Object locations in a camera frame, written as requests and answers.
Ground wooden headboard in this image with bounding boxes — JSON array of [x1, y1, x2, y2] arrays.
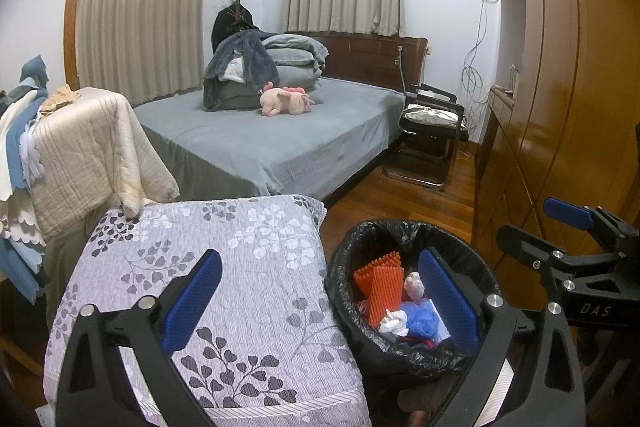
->
[[305, 32, 429, 95]]

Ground dark grey fluffy blanket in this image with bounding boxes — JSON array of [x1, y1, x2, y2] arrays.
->
[[202, 29, 281, 110]]

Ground wooden wardrobe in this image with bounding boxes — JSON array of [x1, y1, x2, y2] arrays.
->
[[472, 0, 640, 288]]

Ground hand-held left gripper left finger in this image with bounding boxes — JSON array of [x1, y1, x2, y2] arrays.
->
[[56, 249, 223, 427]]

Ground grey pillow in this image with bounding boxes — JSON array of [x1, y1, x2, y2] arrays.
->
[[272, 64, 326, 105]]

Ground blue white scalloped cloth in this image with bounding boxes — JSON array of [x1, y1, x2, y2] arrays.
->
[[0, 87, 51, 303]]

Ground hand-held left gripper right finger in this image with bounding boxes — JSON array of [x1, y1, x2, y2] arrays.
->
[[419, 248, 586, 427]]

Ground blue plastic bag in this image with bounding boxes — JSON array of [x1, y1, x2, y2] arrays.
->
[[402, 299, 441, 338]]

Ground hanging cables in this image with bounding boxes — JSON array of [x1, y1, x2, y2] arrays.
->
[[460, 0, 503, 122]]

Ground pinkish white tissue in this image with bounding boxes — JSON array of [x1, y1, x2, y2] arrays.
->
[[377, 309, 410, 335]]

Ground teal blue cloth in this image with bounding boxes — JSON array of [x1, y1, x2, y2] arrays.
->
[[20, 54, 51, 88]]

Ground tan crumpled cloth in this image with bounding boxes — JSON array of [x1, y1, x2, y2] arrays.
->
[[40, 85, 81, 112]]

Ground pink plush toy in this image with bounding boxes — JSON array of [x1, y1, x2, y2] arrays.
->
[[259, 82, 316, 118]]

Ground small orange mat piece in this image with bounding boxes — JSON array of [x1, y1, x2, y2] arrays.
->
[[353, 252, 402, 295]]

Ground black metal chair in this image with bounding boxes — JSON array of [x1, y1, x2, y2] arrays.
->
[[382, 83, 471, 192]]

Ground grey folded duvet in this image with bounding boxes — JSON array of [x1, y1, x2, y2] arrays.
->
[[262, 33, 331, 72]]

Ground olive grey folded blanket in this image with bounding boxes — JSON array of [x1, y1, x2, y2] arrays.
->
[[216, 82, 266, 110]]

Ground wide beige curtain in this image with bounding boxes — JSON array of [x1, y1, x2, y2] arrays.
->
[[74, 0, 211, 105]]

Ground purple floral quilt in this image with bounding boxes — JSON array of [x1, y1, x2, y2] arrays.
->
[[42, 194, 373, 427]]

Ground orange spiky mat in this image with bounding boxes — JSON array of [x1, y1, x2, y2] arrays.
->
[[369, 268, 405, 329]]

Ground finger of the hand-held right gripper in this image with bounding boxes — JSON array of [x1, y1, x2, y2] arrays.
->
[[543, 197, 640, 240], [496, 223, 576, 280]]

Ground black-bagged waste bin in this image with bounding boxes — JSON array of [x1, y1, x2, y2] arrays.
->
[[324, 219, 501, 380]]

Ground chair cushion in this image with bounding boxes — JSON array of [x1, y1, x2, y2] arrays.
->
[[404, 104, 463, 128]]

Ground beige quilt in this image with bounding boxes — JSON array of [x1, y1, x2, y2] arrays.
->
[[30, 87, 181, 240]]

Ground grey bed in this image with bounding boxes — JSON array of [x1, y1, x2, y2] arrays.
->
[[132, 77, 408, 202]]

